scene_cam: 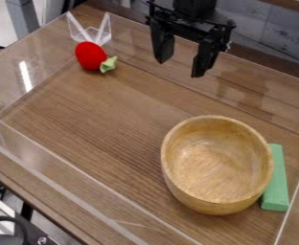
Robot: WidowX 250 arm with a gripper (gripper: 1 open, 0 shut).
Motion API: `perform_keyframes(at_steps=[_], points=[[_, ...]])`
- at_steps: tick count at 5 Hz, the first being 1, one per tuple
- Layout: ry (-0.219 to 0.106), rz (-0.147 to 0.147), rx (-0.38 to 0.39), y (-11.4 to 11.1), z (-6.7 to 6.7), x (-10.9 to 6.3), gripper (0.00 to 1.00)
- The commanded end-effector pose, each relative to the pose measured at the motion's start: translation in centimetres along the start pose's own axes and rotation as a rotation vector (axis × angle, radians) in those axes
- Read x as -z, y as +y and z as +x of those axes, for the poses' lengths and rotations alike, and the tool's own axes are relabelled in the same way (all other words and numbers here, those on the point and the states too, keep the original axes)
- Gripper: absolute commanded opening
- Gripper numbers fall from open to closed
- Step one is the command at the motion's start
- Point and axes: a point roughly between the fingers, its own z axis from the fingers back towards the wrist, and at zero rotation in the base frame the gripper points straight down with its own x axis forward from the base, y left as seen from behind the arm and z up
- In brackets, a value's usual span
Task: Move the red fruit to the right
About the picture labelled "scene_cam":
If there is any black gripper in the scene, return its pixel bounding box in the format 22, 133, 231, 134
145, 0, 236, 78

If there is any red plush strawberry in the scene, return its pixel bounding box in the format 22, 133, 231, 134
74, 41, 117, 74

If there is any wooden bowl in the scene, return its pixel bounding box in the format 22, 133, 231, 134
161, 115, 274, 215

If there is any green rectangular block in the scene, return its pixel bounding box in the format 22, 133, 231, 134
260, 144, 288, 212

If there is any clear acrylic corner bracket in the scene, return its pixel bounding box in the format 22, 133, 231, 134
66, 11, 110, 46

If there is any black metal bracket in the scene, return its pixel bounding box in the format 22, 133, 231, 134
14, 213, 58, 245

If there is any black cable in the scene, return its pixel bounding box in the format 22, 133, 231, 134
0, 215, 29, 245

